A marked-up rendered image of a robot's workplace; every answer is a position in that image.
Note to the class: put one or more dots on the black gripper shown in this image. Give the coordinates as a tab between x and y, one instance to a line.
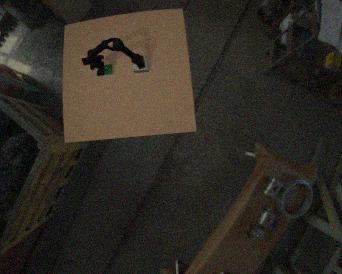
100	66

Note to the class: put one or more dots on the green circuit board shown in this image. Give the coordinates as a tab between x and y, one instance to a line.
108	69

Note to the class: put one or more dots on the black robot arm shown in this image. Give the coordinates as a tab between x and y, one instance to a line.
118	45

